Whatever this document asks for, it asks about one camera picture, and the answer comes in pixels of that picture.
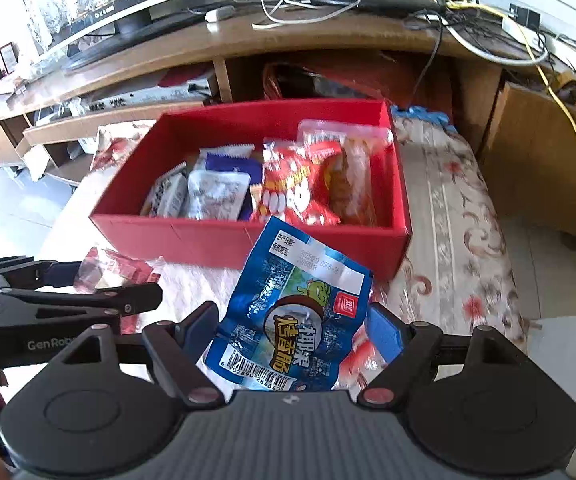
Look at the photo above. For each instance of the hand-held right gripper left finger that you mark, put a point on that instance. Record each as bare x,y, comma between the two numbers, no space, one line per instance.
200,325

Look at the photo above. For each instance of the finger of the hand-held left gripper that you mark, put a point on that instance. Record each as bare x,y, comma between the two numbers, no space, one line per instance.
60,274
133,300

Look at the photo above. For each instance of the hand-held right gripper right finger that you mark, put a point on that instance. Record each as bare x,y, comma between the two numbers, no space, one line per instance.
382,327

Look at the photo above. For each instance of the pink snack packet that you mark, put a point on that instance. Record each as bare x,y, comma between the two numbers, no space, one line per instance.
118,267

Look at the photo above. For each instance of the red cardboard box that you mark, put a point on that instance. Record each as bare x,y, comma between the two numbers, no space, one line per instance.
193,240

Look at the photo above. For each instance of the blue sausage packet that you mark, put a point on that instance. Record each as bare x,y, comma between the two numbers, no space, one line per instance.
288,320

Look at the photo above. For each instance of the green white snack packet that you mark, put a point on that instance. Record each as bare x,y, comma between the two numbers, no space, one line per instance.
165,192

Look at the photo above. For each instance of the grey white printed packet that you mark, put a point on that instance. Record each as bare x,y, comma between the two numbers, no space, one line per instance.
218,195

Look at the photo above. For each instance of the orange snack packet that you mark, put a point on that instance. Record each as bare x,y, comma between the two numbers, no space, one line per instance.
357,180

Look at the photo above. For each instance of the purple wafer biscuit packet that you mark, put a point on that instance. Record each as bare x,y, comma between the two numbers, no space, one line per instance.
233,165

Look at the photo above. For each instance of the red yellow snack packet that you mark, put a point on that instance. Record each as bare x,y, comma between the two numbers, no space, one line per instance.
293,185

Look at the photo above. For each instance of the silver white snack packet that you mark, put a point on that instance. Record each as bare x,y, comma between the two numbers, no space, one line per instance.
228,150

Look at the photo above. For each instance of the floral tablecloth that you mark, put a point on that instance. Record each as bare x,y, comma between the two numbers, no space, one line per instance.
447,240

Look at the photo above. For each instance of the white paper sheet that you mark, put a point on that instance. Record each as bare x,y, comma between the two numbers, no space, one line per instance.
557,355

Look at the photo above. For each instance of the blue foam mat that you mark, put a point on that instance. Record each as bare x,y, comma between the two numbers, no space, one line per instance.
427,117

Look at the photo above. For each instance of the wooden cabinet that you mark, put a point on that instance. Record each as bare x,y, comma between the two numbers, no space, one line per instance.
532,170

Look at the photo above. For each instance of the red orange bag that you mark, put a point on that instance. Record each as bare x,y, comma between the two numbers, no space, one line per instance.
357,77

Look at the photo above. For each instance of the flat screen television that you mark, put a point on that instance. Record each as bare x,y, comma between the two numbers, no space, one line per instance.
133,5

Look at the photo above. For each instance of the small white device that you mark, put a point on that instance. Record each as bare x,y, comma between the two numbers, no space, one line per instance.
220,14

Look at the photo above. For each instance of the wooden TV stand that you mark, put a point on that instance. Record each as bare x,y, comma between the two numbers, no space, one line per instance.
343,30

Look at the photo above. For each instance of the white power strip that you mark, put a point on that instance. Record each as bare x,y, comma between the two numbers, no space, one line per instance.
557,45

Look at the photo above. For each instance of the black power adapter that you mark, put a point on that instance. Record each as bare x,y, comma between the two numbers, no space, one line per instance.
524,15

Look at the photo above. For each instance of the small picture frame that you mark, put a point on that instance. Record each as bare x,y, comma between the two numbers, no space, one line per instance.
8,60

